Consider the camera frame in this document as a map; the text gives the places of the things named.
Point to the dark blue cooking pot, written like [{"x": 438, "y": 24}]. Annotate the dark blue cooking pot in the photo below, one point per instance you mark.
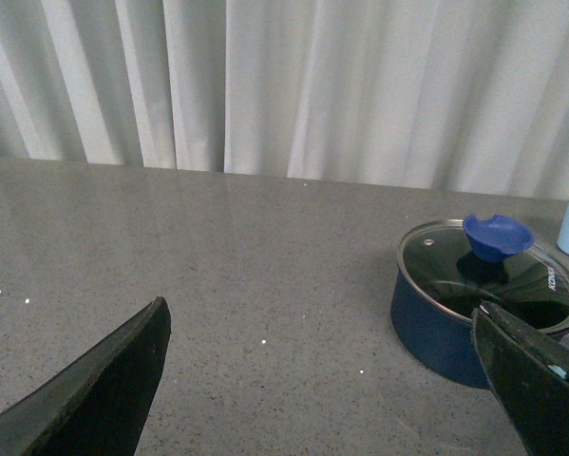
[{"x": 444, "y": 343}]

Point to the white curtain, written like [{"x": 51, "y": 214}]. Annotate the white curtain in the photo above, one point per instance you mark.
[{"x": 459, "y": 95}]

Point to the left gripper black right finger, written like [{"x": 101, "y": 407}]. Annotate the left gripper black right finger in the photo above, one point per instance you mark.
[{"x": 528, "y": 372}]

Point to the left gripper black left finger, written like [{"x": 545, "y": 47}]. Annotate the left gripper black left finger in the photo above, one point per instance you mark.
[{"x": 97, "y": 405}]

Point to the glass lid with blue knob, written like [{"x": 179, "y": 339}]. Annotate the glass lid with blue knob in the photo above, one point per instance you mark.
[{"x": 438, "y": 263}]

